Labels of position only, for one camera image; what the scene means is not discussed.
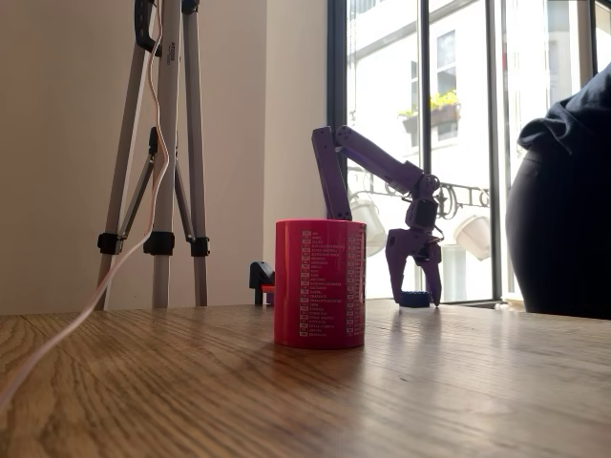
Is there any white hanging flower pot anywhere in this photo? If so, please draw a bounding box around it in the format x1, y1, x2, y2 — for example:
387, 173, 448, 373
348, 198, 388, 259
453, 215, 493, 261

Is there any person in dark clothes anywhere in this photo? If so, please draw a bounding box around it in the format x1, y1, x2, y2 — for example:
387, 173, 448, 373
505, 61, 611, 319

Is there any silver camera tripod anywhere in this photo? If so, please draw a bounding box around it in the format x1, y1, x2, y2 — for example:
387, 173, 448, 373
94, 0, 211, 311

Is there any white cable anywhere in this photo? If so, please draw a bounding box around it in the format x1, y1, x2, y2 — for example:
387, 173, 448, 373
0, 0, 173, 411

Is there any red cup with white print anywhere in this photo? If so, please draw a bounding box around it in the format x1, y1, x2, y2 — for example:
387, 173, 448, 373
273, 218, 368, 350

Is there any black and orange table clamp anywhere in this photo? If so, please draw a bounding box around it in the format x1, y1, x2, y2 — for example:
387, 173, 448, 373
248, 260, 277, 306

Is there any black window frame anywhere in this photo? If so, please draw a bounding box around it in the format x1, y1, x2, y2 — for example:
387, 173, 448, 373
327, 0, 611, 309

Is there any planter with yellow flowers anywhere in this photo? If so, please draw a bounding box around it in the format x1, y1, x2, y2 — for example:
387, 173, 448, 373
398, 90, 462, 128

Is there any blue ridged block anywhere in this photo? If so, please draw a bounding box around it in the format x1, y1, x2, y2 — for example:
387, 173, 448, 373
399, 289, 433, 309

